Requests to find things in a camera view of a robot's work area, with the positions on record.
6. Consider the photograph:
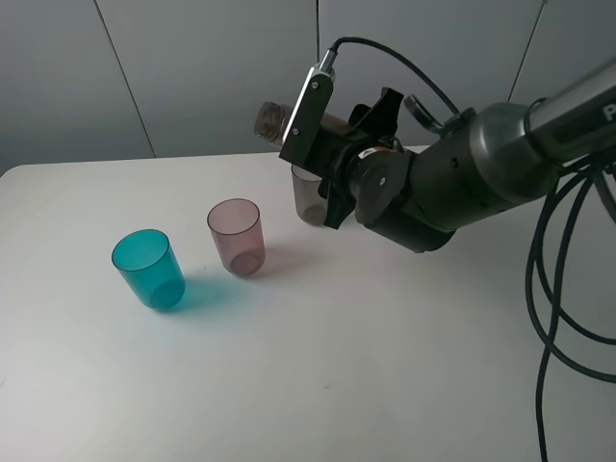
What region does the pink plastic cup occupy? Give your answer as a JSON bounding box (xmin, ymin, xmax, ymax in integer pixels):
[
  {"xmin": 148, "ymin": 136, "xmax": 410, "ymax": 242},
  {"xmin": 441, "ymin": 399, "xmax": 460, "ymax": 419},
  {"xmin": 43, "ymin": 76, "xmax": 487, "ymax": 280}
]
[{"xmin": 207, "ymin": 198, "xmax": 266, "ymax": 277}]

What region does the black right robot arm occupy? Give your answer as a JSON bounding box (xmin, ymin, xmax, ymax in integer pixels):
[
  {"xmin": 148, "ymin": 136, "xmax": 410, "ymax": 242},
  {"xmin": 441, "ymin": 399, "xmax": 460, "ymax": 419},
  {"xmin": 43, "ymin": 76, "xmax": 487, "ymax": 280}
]
[{"xmin": 303, "ymin": 64, "xmax": 615, "ymax": 253}]

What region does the brown transparent water bottle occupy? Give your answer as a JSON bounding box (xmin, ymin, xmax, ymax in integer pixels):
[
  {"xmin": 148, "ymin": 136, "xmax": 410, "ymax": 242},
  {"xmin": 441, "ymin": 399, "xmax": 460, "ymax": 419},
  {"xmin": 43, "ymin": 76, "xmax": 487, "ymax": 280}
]
[{"xmin": 254, "ymin": 101, "xmax": 352, "ymax": 148}]

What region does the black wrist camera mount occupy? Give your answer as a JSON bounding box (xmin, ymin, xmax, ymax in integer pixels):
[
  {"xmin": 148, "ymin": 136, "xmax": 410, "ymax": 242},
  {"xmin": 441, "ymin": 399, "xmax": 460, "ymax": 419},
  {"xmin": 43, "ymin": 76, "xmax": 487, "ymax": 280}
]
[{"xmin": 279, "ymin": 64, "xmax": 333, "ymax": 170}]

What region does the grey plastic cup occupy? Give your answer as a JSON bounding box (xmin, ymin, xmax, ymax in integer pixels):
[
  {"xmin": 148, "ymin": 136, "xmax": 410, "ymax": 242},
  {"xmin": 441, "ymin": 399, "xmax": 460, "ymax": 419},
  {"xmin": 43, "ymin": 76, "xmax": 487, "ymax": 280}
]
[{"xmin": 291, "ymin": 166, "xmax": 327, "ymax": 226}]

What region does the teal plastic cup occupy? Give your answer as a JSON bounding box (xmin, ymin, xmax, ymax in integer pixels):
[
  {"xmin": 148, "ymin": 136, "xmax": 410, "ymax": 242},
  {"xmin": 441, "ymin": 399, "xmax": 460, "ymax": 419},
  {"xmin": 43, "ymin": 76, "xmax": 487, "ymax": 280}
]
[{"xmin": 112, "ymin": 229, "xmax": 186, "ymax": 311}]

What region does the black camera cable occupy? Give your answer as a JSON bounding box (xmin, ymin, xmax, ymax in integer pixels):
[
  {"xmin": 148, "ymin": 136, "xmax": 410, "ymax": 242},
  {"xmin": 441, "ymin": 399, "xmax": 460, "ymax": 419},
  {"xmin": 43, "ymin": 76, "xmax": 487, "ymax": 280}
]
[{"xmin": 320, "ymin": 37, "xmax": 616, "ymax": 462}]

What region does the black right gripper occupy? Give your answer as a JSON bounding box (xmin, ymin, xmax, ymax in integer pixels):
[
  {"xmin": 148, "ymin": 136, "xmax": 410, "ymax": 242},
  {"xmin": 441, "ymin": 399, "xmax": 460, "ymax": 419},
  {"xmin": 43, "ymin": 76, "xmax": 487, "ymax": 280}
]
[{"xmin": 307, "ymin": 87, "xmax": 403, "ymax": 229}]

